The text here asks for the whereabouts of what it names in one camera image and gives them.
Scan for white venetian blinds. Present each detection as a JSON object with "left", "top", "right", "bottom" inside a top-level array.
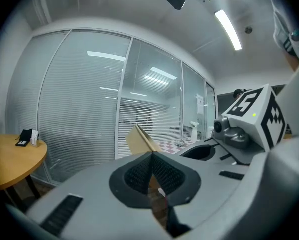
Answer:
[{"left": 6, "top": 31, "right": 217, "bottom": 185}]

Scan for black pouch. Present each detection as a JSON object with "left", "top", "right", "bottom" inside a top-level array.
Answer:
[{"left": 19, "top": 128, "right": 40, "bottom": 142}]

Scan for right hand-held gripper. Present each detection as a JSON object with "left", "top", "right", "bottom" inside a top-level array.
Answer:
[{"left": 178, "top": 83, "right": 288, "bottom": 166}]

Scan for yellow tray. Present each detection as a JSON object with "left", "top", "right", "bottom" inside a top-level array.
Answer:
[{"left": 125, "top": 123, "right": 163, "bottom": 157}]

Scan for pink white checkered tablecloth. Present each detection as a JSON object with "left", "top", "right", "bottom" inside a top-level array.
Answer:
[{"left": 155, "top": 137, "right": 206, "bottom": 155}]

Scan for clear card holder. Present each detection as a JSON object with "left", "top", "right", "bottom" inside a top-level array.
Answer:
[{"left": 30, "top": 129, "right": 40, "bottom": 148}]

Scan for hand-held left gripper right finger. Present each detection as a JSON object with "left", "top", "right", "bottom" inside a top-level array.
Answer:
[{"left": 152, "top": 151, "right": 249, "bottom": 239}]

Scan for round yellow wooden table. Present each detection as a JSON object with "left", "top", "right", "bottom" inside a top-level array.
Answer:
[{"left": 0, "top": 133, "right": 49, "bottom": 207}]

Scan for person's grey clothing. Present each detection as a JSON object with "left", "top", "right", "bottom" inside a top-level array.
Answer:
[{"left": 214, "top": 0, "right": 299, "bottom": 60}]

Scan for white paper notice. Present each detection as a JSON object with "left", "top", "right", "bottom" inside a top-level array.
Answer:
[{"left": 196, "top": 93, "right": 205, "bottom": 115}]

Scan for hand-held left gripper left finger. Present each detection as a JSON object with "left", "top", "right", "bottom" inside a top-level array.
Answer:
[{"left": 26, "top": 151, "right": 168, "bottom": 240}]

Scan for long ceiling light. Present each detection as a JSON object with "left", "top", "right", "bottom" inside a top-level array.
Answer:
[{"left": 213, "top": 8, "right": 243, "bottom": 52}]

